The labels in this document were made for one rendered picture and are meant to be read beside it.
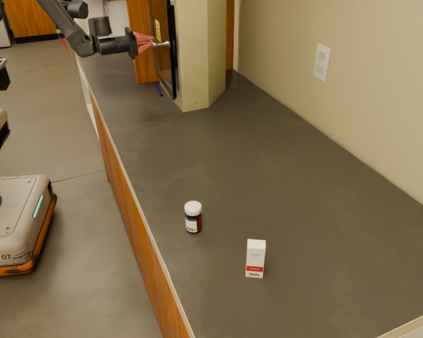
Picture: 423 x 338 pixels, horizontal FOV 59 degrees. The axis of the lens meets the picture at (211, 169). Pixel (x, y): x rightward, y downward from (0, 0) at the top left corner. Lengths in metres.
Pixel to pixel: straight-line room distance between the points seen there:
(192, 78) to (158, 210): 0.62
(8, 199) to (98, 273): 0.66
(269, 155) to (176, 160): 0.30
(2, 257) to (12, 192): 0.43
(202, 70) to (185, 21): 0.19
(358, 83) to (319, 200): 0.41
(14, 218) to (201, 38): 1.38
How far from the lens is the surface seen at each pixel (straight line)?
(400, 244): 1.00
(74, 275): 2.20
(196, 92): 1.48
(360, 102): 1.28
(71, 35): 1.46
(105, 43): 1.43
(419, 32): 1.11
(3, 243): 2.12
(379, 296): 0.88
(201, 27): 1.42
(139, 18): 1.73
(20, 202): 2.33
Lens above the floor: 1.59
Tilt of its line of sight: 35 degrees down
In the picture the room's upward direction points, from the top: 1 degrees counter-clockwise
